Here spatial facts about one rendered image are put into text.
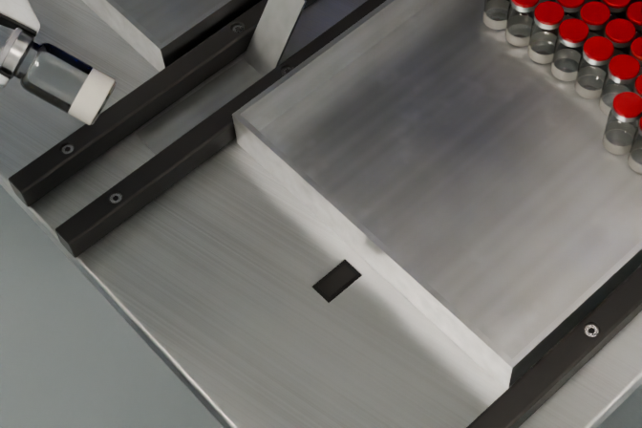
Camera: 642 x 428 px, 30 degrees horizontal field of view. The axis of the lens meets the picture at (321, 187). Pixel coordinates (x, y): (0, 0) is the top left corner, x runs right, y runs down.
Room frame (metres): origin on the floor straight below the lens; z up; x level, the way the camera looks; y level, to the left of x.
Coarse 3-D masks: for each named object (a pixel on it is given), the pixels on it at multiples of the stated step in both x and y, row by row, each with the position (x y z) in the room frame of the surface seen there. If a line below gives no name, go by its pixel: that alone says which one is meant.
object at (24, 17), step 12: (0, 0) 0.34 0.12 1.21; (12, 0) 0.34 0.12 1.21; (24, 0) 0.34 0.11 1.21; (0, 12) 0.33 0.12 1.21; (12, 12) 0.33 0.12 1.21; (24, 12) 0.33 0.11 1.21; (0, 24) 0.34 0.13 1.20; (12, 24) 0.33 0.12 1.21; (24, 24) 0.33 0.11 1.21; (36, 24) 0.33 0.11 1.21
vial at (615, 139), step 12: (624, 96) 0.47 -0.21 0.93; (636, 96) 0.47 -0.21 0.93; (612, 108) 0.46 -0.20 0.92; (624, 108) 0.46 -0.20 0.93; (636, 108) 0.46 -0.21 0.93; (612, 120) 0.46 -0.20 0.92; (624, 120) 0.45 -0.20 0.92; (636, 120) 0.46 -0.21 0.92; (612, 132) 0.46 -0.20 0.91; (624, 132) 0.45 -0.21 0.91; (612, 144) 0.45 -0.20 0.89; (624, 144) 0.45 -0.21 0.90
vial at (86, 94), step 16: (16, 48) 0.32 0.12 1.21; (32, 48) 0.32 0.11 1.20; (48, 48) 0.32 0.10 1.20; (16, 64) 0.31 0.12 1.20; (32, 64) 0.31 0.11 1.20; (48, 64) 0.31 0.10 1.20; (64, 64) 0.31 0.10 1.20; (80, 64) 0.32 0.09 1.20; (32, 80) 0.31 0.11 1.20; (48, 80) 0.31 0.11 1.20; (64, 80) 0.31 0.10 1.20; (80, 80) 0.31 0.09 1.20; (96, 80) 0.31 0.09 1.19; (112, 80) 0.31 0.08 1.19; (48, 96) 0.30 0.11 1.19; (64, 96) 0.30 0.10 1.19; (80, 96) 0.30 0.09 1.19; (96, 96) 0.30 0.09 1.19; (80, 112) 0.30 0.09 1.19; (96, 112) 0.30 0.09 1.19
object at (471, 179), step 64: (448, 0) 0.61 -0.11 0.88; (320, 64) 0.54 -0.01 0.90; (384, 64) 0.55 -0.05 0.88; (448, 64) 0.55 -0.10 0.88; (512, 64) 0.54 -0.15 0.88; (256, 128) 0.50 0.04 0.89; (320, 128) 0.50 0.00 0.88; (384, 128) 0.49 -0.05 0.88; (448, 128) 0.49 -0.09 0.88; (512, 128) 0.48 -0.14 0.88; (576, 128) 0.48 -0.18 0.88; (320, 192) 0.42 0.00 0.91; (384, 192) 0.44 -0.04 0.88; (448, 192) 0.44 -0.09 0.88; (512, 192) 0.43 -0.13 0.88; (576, 192) 0.43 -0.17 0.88; (640, 192) 0.42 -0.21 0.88; (384, 256) 0.37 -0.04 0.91; (448, 256) 0.39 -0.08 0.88; (512, 256) 0.38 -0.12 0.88; (576, 256) 0.38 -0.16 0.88; (640, 256) 0.36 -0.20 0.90; (448, 320) 0.33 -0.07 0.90; (512, 320) 0.33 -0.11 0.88; (576, 320) 0.33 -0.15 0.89; (512, 384) 0.29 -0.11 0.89
